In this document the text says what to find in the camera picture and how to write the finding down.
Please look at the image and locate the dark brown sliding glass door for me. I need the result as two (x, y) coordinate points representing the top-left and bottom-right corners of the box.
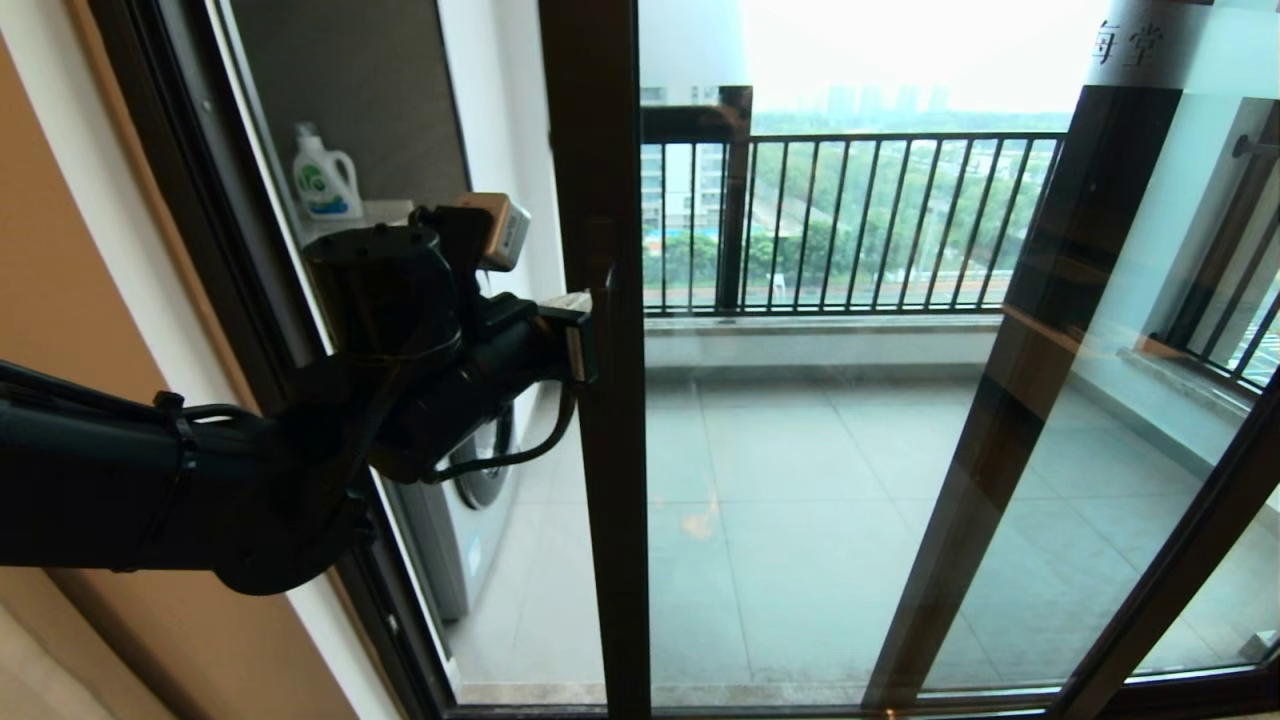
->
(540, 0), (1280, 716)

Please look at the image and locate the dark window frame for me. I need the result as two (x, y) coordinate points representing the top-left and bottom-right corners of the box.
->
(640, 85), (756, 313)

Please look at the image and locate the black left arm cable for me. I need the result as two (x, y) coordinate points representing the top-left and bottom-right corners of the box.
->
(420, 380), (581, 488)

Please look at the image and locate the white wall shelf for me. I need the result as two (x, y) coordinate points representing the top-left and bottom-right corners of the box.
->
(300, 200), (416, 246)

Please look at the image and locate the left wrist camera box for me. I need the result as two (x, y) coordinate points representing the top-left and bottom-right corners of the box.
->
(452, 192), (533, 273)

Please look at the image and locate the white drum washing machine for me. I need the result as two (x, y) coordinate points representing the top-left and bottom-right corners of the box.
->
(385, 395), (523, 623)

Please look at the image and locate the black balcony railing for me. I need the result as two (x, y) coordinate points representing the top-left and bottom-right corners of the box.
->
(640, 130), (1066, 319)
(1150, 95), (1280, 396)

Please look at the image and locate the white green detergent bottle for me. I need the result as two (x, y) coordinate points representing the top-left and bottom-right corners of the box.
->
(292, 122), (364, 221)

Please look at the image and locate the marble sill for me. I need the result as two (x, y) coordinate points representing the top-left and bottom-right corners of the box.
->
(1120, 335), (1261, 396)
(645, 315), (1001, 341)

